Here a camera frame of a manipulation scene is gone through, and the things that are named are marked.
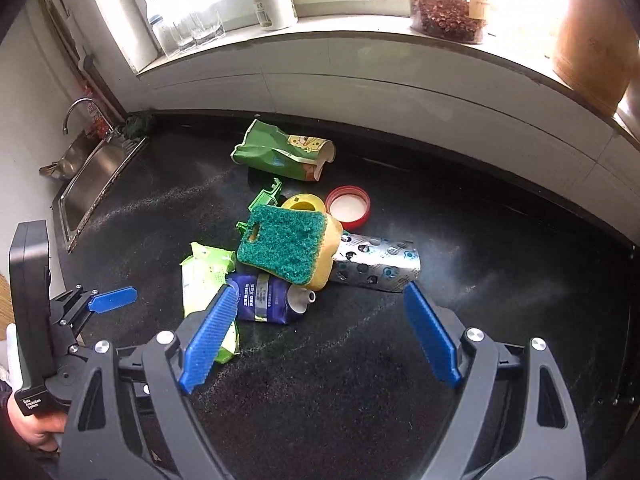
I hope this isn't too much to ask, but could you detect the yellow tape roll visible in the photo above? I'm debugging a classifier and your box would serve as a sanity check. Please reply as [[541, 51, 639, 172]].
[[280, 192, 327, 217]]

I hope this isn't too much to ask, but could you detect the metal bowl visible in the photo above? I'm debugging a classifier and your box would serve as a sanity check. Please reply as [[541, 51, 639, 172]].
[[39, 132, 106, 181]]

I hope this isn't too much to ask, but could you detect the dark green scrub cloth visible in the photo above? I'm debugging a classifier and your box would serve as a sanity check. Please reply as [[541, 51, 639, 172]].
[[120, 112, 156, 141]]

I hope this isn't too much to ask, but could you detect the green plastic toy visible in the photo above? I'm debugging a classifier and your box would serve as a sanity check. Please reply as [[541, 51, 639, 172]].
[[236, 178, 287, 237]]

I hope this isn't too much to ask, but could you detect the green snack bag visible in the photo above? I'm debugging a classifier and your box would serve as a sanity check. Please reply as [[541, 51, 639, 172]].
[[230, 119, 337, 183]]

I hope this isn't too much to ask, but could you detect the clear drinking glass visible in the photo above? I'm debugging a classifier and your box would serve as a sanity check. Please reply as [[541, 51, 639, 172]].
[[172, 14, 202, 54], [192, 7, 227, 47]]

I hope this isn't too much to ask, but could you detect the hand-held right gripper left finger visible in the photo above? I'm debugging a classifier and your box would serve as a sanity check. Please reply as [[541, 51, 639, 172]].
[[59, 282, 238, 480]]

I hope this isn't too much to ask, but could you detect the wooden mop handle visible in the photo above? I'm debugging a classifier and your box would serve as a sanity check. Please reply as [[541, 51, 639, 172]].
[[46, 0, 127, 117]]

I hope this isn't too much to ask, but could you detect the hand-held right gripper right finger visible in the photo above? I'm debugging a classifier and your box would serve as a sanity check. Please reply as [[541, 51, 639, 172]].
[[403, 281, 587, 480]]

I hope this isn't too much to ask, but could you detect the green and yellow sponge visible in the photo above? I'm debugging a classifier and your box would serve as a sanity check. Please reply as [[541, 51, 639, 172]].
[[236, 205, 345, 292]]

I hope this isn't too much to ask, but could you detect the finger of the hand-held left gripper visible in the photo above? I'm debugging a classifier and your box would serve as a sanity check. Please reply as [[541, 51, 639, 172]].
[[49, 285, 138, 347]]

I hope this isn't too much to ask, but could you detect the person's left hand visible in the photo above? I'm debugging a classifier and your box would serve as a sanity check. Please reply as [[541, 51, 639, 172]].
[[7, 399, 68, 455]]

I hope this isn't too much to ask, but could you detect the red jar lid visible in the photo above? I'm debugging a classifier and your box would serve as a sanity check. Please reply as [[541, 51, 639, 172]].
[[325, 185, 372, 225]]

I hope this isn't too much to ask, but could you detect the clear glass jar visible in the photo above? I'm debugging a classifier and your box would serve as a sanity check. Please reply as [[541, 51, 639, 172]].
[[147, 10, 177, 59]]

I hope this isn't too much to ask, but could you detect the red detergent bottle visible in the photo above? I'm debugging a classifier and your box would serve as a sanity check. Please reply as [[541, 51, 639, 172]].
[[85, 101, 114, 139]]

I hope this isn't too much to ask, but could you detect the chrome faucet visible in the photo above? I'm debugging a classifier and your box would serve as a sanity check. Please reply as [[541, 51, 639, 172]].
[[62, 97, 115, 137]]

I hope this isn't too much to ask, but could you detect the thick wooden chopping block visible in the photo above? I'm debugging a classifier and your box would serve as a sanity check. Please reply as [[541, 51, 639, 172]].
[[549, 0, 640, 117]]

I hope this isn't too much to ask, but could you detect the silver patterned wrapper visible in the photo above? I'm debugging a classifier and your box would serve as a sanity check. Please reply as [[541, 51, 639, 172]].
[[327, 230, 422, 294]]

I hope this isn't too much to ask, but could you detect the stainless steel sink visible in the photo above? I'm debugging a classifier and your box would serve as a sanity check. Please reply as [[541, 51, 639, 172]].
[[58, 135, 149, 254]]

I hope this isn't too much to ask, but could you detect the green wet wipes pack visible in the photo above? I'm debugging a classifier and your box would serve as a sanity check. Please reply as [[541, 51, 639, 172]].
[[180, 241, 241, 365]]

